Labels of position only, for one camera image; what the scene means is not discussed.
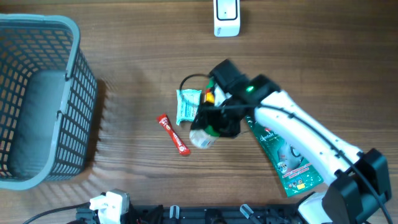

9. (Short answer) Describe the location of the red Nescafe coffee stick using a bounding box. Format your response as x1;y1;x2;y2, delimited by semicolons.
157;114;190;156

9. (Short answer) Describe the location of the green-lid spice jar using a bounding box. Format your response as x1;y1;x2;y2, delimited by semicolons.
189;126;220;149

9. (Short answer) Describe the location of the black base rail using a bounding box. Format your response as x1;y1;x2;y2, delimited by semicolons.
76;203;307;224

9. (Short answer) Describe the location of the black camera cable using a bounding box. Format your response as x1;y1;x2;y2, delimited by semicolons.
23;202;91;224
179;73;394;224

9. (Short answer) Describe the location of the white barcode scanner box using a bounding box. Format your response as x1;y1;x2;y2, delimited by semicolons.
213;0;241;37

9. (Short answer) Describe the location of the black right camera cable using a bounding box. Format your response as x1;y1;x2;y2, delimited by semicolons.
179;73;394;224

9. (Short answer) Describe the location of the red chili sauce bottle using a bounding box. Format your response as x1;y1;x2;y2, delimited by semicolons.
203;78;215;105

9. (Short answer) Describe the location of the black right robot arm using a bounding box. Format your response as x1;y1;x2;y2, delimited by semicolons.
190;60;392;223

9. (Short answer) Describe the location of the mint green tissue packet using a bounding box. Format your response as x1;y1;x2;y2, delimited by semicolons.
176;89;201;125

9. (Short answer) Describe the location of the black left camera cable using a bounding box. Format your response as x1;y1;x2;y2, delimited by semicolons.
23;202;91;224

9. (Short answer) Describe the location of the grey plastic mesh basket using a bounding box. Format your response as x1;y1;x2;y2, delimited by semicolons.
1;14;98;190

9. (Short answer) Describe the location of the green 3M gloves packet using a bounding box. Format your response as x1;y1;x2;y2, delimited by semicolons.
246;116;323;197

